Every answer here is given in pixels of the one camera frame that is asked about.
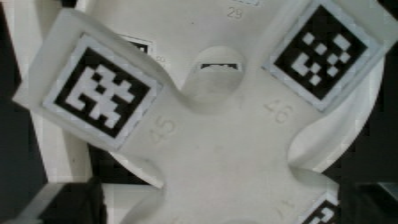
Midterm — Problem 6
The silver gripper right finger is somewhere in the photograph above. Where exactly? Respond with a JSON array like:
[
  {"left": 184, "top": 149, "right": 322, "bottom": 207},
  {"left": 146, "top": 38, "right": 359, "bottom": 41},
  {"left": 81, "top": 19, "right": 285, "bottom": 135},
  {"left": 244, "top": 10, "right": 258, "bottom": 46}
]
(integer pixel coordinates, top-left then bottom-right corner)
[{"left": 377, "top": 182, "right": 398, "bottom": 204}]

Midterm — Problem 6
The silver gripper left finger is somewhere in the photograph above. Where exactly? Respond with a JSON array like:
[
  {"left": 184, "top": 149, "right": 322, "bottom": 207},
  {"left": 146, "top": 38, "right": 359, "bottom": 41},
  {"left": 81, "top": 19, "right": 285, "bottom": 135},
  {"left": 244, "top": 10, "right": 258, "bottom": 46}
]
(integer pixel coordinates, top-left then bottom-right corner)
[{"left": 8, "top": 183, "right": 65, "bottom": 224}]

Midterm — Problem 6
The white cross-shaped table base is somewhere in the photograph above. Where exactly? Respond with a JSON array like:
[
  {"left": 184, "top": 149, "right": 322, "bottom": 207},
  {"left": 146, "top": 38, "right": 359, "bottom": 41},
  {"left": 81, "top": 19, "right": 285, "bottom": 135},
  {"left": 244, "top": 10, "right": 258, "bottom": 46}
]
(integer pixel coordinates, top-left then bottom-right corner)
[{"left": 11, "top": 0, "right": 398, "bottom": 224}]

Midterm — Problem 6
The white cylindrical table leg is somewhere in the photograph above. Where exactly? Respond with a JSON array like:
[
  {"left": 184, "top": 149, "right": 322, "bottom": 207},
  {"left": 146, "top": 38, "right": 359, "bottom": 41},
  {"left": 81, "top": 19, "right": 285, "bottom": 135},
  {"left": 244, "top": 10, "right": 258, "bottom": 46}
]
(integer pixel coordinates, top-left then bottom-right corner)
[{"left": 182, "top": 46, "right": 248, "bottom": 112}]

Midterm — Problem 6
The white round table top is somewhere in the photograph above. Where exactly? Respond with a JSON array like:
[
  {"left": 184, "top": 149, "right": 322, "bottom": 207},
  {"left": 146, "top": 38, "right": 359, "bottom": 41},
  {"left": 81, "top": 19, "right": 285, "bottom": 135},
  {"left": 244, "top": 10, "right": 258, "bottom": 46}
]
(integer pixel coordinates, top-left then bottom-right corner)
[{"left": 91, "top": 0, "right": 395, "bottom": 172}]

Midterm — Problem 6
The white front fence rail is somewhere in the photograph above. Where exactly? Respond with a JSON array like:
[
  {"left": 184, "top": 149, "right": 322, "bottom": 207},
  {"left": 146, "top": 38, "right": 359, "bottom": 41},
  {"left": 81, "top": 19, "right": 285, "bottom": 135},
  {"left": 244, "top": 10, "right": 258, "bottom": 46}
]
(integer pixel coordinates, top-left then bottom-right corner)
[{"left": 2, "top": 0, "right": 157, "bottom": 224}]

